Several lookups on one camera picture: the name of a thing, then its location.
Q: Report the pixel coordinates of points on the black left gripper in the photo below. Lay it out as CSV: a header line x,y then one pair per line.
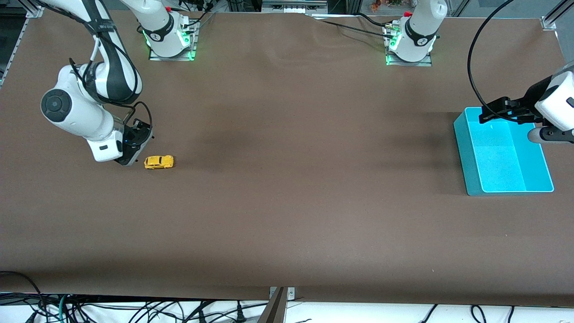
x,y
528,102

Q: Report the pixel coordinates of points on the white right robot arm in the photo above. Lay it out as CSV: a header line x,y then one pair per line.
x,y
76,112

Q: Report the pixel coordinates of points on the yellow toy beetle car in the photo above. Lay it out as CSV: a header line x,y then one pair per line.
x,y
158,162

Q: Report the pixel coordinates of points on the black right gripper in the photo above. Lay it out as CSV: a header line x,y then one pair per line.
x,y
133,135

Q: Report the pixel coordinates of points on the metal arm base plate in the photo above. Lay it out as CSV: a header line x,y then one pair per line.
x,y
408,64
172,58

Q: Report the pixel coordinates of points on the silver table edge bracket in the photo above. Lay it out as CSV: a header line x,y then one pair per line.
x,y
290,294

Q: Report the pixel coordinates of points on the teal plastic bin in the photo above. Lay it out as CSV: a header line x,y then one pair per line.
x,y
502,157

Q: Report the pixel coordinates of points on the diagonal aluminium profile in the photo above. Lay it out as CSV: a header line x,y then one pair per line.
x,y
563,9

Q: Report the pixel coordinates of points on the silver corner bracket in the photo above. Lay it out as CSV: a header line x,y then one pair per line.
x,y
35,11
549,23

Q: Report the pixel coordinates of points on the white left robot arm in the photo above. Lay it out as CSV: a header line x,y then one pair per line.
x,y
421,27

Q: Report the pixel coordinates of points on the aluminium table side rail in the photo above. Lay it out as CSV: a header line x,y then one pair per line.
x,y
10,63

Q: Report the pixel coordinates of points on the black power plug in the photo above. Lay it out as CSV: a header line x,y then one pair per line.
x,y
202,316
240,316

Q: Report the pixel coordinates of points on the dark angled support bar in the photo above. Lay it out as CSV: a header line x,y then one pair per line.
x,y
273,312

